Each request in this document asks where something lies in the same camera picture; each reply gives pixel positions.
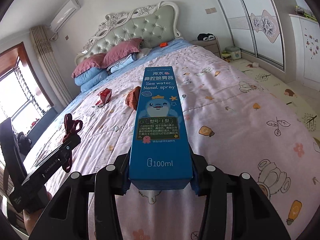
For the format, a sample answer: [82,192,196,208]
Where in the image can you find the red snack bag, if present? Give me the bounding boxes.
[95,88,112,107]

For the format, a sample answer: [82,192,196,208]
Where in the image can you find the orange knitted sock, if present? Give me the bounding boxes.
[125,86,141,111]

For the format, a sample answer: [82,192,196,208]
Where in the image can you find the blue nasal spray box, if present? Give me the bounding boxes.
[129,66,193,191]

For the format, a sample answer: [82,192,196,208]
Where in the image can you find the person left hand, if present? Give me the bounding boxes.
[23,209,43,235]

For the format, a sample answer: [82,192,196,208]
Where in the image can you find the dark maroon sock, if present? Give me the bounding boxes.
[62,113,83,173]

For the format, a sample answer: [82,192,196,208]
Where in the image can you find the folded blue duvet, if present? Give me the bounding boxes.
[74,67,109,93]

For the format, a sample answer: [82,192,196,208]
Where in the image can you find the pink printed quilt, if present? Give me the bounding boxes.
[23,45,320,240]

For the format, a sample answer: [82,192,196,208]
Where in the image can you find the beige curtain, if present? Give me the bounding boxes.
[30,26,72,107]

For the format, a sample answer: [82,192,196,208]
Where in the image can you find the left pink pillow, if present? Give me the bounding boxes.
[72,53,106,78]

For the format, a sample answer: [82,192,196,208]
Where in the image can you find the pink pillow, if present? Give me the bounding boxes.
[72,53,106,78]
[100,38,143,69]

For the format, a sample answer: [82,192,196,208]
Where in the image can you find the right pink pillow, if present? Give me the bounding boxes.
[100,38,143,69]

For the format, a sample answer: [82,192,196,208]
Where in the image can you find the folded light blue blanket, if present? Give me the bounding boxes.
[107,53,137,75]

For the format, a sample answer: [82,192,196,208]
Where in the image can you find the white air conditioner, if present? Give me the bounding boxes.
[50,0,81,33]

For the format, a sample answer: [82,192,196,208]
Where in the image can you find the white storage box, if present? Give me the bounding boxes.
[225,46,242,60]

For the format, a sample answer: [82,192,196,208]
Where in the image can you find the small orange object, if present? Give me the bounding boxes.
[159,42,168,48]

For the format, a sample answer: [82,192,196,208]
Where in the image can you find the bedside table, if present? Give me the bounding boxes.
[190,38,221,58]

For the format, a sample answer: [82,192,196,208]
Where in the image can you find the green tufted headboard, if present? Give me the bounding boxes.
[74,1,182,65]

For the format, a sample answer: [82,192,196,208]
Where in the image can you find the black white clothes pile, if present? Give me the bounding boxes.
[197,33,215,42]

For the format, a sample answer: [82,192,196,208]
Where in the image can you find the white low cabinet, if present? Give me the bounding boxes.
[290,15,319,91]

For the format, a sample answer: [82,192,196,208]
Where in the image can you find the white sliding wardrobe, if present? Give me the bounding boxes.
[218,0,285,70]

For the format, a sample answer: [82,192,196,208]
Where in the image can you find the window with wooden frame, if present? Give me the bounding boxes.
[1,42,53,134]

